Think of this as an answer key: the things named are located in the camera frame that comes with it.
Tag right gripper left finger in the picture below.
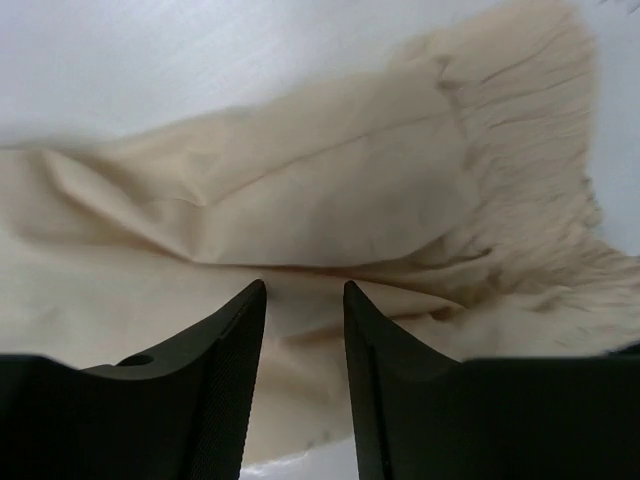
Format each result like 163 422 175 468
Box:
1 281 266 480

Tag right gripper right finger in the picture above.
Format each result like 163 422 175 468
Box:
343 282 639 479

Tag beige trousers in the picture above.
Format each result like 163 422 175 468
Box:
1 1 639 465

